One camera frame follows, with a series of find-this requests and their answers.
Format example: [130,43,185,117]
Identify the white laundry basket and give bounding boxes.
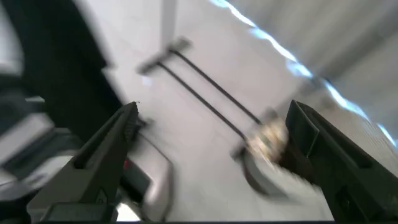
[241,118,317,200]

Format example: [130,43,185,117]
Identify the cream printed garment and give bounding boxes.
[247,119,289,164]

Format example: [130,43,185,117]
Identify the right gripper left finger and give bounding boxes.
[27,101,139,222]

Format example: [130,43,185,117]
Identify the black garment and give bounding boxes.
[6,0,123,141]

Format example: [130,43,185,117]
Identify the black clothes rack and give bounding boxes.
[136,37,280,156]

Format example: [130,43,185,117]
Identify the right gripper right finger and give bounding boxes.
[285,99,398,222]

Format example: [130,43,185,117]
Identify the white curtain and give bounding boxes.
[229,0,398,147]

